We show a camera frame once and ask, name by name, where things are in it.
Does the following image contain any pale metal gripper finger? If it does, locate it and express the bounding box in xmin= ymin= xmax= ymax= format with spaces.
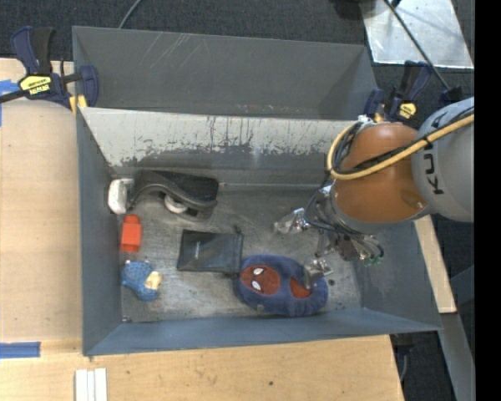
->
xmin=273 ymin=207 xmax=312 ymax=236
xmin=303 ymin=258 xmax=333 ymax=290

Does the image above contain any red plastic block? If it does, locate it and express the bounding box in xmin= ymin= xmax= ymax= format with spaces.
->
xmin=119 ymin=214 xmax=144 ymax=254

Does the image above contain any grey metal bin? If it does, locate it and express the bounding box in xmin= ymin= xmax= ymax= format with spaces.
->
xmin=70 ymin=25 xmax=446 ymax=357

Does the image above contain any white plastic piece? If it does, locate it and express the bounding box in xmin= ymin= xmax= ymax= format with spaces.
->
xmin=107 ymin=177 xmax=134 ymax=216

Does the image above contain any white round roll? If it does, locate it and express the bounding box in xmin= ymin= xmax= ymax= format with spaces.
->
xmin=163 ymin=194 xmax=190 ymax=215

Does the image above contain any blue plush slipper red face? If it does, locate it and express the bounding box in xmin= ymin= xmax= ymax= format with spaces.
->
xmin=232 ymin=253 xmax=330 ymax=318

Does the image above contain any black shoe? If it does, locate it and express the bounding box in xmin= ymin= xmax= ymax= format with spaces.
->
xmin=129 ymin=169 xmax=220 ymax=221

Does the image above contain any blue dotted toy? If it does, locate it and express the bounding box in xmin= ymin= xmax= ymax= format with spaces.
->
xmin=120 ymin=260 xmax=165 ymax=302

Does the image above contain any black cloth pouch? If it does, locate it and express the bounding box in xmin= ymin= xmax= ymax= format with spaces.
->
xmin=175 ymin=225 xmax=245 ymax=277

